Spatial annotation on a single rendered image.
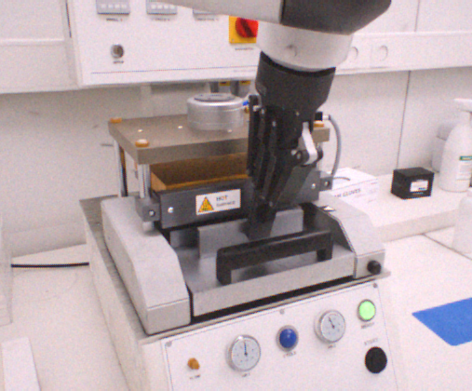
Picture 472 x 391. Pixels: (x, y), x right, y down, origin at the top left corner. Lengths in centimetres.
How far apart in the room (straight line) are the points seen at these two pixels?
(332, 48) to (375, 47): 93
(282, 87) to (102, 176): 76
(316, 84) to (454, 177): 101
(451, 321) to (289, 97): 60
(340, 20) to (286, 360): 40
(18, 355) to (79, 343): 16
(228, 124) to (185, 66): 18
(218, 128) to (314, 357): 32
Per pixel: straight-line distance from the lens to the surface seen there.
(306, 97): 45
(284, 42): 43
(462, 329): 93
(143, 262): 54
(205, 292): 53
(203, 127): 64
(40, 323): 92
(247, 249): 53
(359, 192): 121
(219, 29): 81
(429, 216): 125
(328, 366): 63
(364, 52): 135
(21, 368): 69
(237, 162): 67
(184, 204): 58
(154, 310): 52
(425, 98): 160
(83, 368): 80
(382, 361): 67
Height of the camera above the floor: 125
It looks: 21 degrees down
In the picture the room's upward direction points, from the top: straight up
